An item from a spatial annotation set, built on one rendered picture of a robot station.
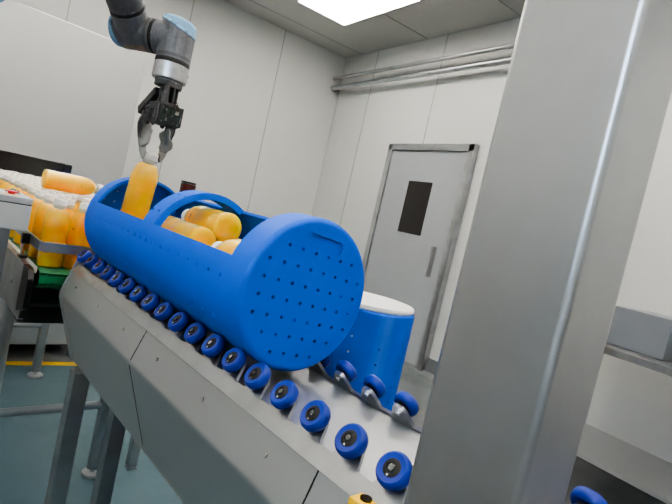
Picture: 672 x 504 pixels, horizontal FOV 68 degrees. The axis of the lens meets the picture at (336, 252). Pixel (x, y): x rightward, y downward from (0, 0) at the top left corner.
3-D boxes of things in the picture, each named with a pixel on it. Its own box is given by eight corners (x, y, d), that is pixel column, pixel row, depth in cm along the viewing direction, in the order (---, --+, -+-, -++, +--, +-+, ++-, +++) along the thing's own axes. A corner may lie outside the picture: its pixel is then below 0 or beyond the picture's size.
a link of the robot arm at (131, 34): (115, -5, 133) (159, 3, 132) (129, 34, 143) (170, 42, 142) (98, 15, 128) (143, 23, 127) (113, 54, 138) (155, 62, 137)
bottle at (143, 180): (149, 226, 145) (167, 165, 141) (134, 228, 138) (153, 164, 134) (128, 217, 146) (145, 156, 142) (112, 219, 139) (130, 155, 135)
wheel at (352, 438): (370, 430, 63) (376, 438, 65) (346, 415, 67) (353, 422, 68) (348, 460, 62) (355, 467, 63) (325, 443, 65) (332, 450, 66)
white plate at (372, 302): (428, 309, 151) (427, 313, 151) (349, 286, 164) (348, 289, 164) (391, 314, 127) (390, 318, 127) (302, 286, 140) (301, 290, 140)
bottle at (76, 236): (74, 263, 167) (84, 208, 166) (91, 268, 165) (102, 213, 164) (57, 264, 160) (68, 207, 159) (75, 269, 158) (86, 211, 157)
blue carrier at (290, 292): (216, 365, 80) (272, 195, 81) (69, 256, 144) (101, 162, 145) (338, 378, 99) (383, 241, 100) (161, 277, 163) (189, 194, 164)
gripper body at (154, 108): (153, 122, 130) (162, 76, 129) (140, 122, 136) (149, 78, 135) (180, 131, 135) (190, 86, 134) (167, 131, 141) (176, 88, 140)
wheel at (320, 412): (332, 405, 69) (338, 413, 70) (311, 392, 72) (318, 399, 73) (311, 432, 67) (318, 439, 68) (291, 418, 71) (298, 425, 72)
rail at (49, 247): (41, 251, 151) (43, 242, 151) (41, 251, 152) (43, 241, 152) (168, 265, 178) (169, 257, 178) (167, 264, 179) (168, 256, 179)
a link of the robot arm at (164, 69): (149, 60, 135) (182, 73, 142) (145, 78, 135) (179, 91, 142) (162, 57, 129) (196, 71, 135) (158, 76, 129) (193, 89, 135)
